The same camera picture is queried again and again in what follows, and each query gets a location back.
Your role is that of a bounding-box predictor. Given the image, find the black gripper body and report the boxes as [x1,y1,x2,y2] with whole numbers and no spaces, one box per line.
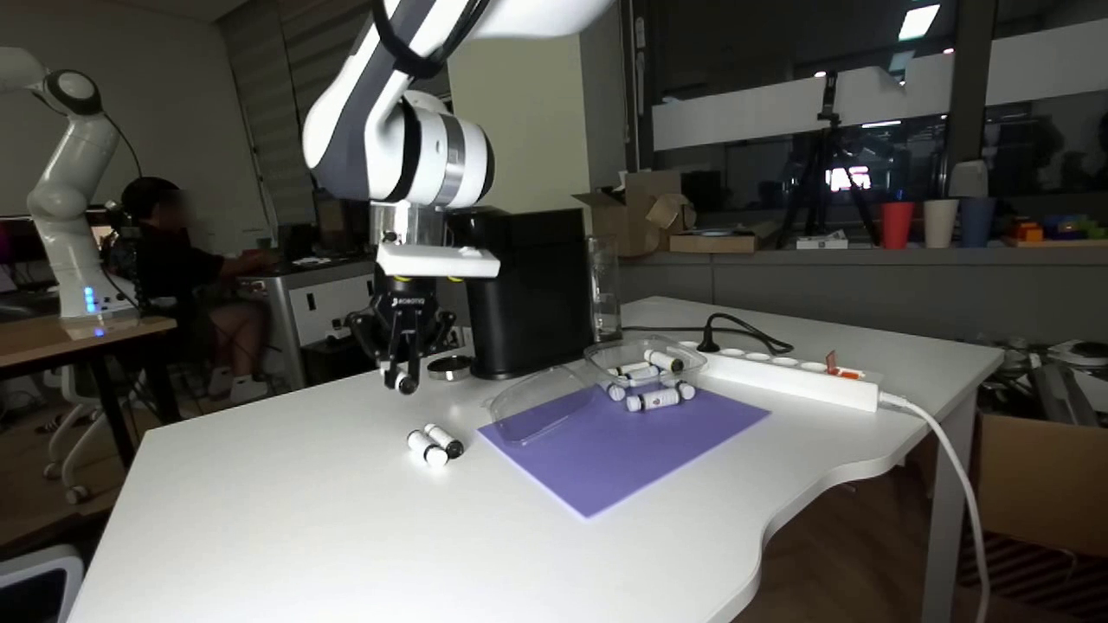
[348,274,457,367]

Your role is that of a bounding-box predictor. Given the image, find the small white bottle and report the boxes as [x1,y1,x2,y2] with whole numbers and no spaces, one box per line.
[623,377,703,418]
[602,362,665,403]
[639,345,693,380]
[418,418,468,461]
[401,427,455,472]

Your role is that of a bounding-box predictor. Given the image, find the white drawer cabinet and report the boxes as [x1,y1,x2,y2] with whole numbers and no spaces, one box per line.
[255,255,386,391]

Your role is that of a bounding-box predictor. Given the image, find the purple mat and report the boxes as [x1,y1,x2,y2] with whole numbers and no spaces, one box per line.
[478,380,773,521]

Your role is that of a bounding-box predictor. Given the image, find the seated person dark shirt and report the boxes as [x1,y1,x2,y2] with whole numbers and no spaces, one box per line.
[119,174,283,402]

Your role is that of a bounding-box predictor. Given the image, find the open cardboard box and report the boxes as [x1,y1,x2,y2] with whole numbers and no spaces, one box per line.
[576,170,699,259]

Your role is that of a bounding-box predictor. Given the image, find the grey window blinds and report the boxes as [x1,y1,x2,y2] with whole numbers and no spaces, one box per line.
[220,0,390,235]

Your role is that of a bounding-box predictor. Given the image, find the flat cardboard piece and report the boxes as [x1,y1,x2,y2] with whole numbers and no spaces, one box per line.
[665,227,762,259]

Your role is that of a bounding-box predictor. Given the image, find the wooden desk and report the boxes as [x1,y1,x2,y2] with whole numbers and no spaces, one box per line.
[0,309,184,472]

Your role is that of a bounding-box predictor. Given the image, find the white power strip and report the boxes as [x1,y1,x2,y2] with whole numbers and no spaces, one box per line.
[670,334,884,414]

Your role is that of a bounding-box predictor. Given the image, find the red cup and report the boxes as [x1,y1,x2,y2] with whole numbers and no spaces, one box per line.
[876,196,917,251]

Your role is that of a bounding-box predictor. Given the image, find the white cup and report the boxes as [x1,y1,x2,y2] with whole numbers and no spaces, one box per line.
[917,195,967,251]

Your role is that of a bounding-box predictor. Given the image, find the blue cup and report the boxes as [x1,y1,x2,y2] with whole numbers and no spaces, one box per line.
[958,195,999,248]

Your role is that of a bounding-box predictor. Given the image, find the large brown cardboard box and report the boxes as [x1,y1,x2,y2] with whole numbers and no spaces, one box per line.
[972,403,1108,565]

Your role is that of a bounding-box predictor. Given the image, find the black power cable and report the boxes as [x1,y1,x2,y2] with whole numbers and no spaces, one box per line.
[693,309,800,360]

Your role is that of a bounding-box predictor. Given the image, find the black camera tripod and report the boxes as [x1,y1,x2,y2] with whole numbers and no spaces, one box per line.
[794,64,884,248]

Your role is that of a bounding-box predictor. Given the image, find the white power strip cable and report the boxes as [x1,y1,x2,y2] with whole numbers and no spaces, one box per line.
[871,387,997,623]

